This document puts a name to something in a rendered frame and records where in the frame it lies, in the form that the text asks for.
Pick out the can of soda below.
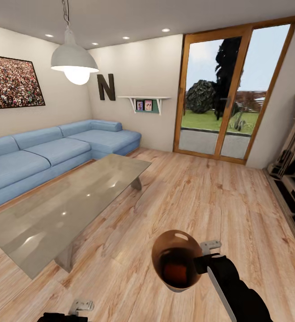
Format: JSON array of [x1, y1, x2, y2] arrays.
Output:
[[162, 263, 191, 284]]

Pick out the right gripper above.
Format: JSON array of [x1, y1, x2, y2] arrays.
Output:
[[193, 253, 218, 274]]

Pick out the trash can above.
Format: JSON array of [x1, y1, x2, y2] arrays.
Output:
[[152, 230, 203, 293]]

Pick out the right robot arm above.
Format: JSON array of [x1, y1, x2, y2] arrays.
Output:
[[193, 240, 273, 322]]

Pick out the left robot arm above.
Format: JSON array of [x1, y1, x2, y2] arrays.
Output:
[[38, 299, 94, 322]]

